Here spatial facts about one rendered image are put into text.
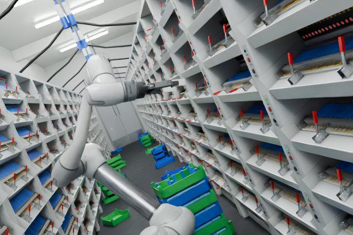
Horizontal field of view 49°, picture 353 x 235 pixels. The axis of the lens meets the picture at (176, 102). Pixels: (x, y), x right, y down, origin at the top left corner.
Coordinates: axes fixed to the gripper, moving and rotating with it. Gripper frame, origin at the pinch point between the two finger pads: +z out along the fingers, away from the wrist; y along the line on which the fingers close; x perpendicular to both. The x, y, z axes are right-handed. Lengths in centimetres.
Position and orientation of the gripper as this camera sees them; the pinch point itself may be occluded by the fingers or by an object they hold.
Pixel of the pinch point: (177, 85)
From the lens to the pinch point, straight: 178.9
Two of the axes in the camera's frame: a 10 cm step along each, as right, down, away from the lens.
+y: 3.3, -1.8, -9.3
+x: -1.8, -9.8, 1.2
